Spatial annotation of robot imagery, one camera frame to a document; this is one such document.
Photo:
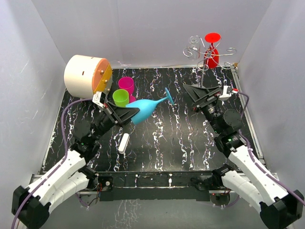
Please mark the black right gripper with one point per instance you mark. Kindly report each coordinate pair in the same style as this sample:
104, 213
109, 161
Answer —
200, 95

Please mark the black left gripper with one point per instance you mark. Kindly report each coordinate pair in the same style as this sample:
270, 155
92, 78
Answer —
122, 115

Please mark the green wine glass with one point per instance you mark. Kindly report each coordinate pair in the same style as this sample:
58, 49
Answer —
121, 97

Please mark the blue wine glass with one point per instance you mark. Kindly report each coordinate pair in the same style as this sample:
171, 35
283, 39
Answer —
147, 107

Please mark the pink wine glass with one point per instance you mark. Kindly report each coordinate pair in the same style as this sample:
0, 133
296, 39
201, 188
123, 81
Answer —
127, 83

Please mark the red wine glass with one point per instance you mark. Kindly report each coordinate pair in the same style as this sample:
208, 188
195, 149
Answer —
212, 54

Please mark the clear wine glass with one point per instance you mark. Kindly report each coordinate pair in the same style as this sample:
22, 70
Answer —
193, 48

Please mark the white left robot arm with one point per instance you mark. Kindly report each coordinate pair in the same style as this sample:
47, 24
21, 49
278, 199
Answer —
33, 204

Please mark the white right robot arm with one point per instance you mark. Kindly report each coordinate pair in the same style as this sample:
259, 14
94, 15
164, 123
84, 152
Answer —
277, 205

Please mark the chrome wine glass rack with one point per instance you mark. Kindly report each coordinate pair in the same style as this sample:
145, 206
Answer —
204, 50

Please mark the small white bar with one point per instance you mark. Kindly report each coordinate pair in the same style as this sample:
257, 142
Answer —
123, 143

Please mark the white orange cylinder drum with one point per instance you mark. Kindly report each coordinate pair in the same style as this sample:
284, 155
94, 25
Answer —
84, 76

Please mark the black front base bar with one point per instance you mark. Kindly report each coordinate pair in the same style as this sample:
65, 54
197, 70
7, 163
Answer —
168, 185

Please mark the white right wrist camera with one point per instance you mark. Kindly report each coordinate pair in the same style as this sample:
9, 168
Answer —
227, 92

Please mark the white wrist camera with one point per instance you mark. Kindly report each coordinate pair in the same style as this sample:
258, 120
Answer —
99, 99
227, 92

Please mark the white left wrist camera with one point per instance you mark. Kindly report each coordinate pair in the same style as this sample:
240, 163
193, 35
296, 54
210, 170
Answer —
99, 99

